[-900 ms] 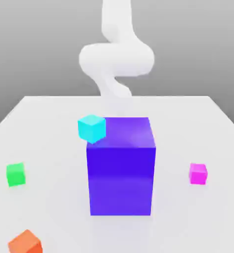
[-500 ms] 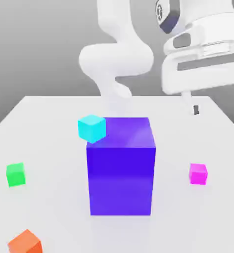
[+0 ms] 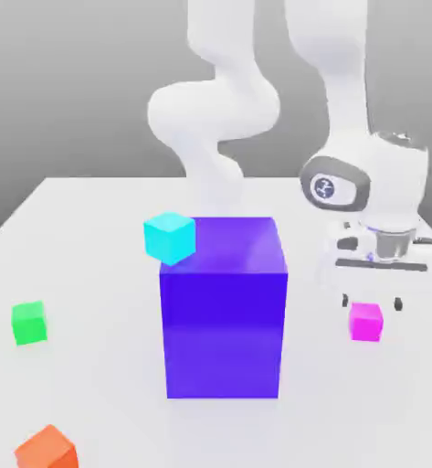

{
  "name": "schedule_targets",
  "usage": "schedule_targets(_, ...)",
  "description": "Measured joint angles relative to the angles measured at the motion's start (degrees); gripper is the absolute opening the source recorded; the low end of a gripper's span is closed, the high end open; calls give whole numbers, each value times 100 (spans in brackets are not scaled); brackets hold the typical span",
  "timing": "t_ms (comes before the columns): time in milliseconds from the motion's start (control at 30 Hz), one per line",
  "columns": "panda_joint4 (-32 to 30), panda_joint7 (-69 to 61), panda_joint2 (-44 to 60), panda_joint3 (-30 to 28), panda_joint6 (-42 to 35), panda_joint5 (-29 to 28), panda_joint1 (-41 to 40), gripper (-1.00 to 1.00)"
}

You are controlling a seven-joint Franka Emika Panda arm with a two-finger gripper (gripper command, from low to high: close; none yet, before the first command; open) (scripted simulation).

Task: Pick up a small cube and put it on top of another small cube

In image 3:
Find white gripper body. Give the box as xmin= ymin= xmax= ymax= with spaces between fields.
xmin=320 ymin=256 xmax=430 ymax=298

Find small magenta cube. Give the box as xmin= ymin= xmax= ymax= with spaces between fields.
xmin=348 ymin=302 xmax=385 ymax=344

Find small cyan cube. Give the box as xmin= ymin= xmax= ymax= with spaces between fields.
xmin=142 ymin=210 xmax=197 ymax=267

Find small green cube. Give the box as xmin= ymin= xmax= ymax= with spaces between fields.
xmin=11 ymin=300 xmax=49 ymax=346

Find small orange cube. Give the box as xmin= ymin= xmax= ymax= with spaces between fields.
xmin=13 ymin=423 xmax=80 ymax=468

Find large purple box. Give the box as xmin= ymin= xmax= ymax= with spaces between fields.
xmin=159 ymin=216 xmax=290 ymax=400

